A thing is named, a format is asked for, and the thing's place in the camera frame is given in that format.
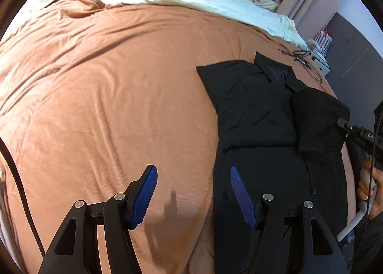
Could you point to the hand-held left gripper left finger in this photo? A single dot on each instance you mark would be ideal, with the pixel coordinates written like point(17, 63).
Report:
point(143, 199)

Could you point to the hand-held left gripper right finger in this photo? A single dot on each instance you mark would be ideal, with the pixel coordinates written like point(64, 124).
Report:
point(242, 196)

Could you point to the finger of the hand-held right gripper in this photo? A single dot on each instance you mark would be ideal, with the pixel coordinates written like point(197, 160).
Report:
point(344, 123)

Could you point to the black shirt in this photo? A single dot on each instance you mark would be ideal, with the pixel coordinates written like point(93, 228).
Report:
point(254, 112)

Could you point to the person's right hand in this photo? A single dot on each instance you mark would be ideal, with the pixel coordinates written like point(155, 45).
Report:
point(366, 182)

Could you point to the cream nightstand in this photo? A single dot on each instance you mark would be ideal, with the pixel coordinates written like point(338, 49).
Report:
point(321, 63)

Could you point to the white tube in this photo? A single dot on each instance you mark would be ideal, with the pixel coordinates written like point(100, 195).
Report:
point(351, 224)

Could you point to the striped gift bag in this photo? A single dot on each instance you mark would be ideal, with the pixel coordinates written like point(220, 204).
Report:
point(324, 39)

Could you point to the orange blanket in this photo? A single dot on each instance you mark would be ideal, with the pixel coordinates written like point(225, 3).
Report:
point(119, 97)

